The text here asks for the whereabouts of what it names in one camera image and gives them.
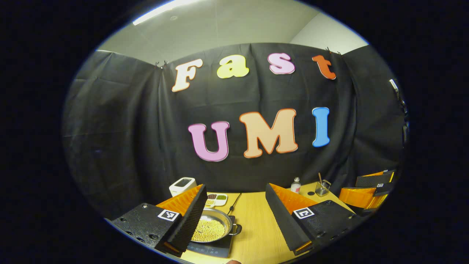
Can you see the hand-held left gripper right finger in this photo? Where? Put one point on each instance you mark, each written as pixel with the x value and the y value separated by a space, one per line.
pixel 282 220

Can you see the pile of soybeans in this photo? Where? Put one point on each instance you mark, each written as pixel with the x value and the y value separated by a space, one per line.
pixel 210 229

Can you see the black induction cooktop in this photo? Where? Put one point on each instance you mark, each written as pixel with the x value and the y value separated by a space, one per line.
pixel 214 249

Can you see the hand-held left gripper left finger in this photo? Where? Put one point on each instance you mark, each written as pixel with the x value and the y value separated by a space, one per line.
pixel 194 220

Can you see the wooden stick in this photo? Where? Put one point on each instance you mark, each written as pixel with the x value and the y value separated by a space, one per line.
pixel 320 178

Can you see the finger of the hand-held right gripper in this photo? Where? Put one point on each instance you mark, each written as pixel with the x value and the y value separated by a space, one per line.
pixel 361 198
pixel 373 180

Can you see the small clear bottle pink label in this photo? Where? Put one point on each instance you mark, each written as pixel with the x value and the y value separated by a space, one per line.
pixel 295 186

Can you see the small glass jar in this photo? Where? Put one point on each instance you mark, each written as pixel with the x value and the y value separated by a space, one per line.
pixel 322 190

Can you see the black backdrop cloth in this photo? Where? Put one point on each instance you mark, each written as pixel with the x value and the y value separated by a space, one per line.
pixel 128 128

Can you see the divided dish of beans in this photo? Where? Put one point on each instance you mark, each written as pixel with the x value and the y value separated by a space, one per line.
pixel 218 199

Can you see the white box appliance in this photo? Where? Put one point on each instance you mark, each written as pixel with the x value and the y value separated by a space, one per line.
pixel 181 186

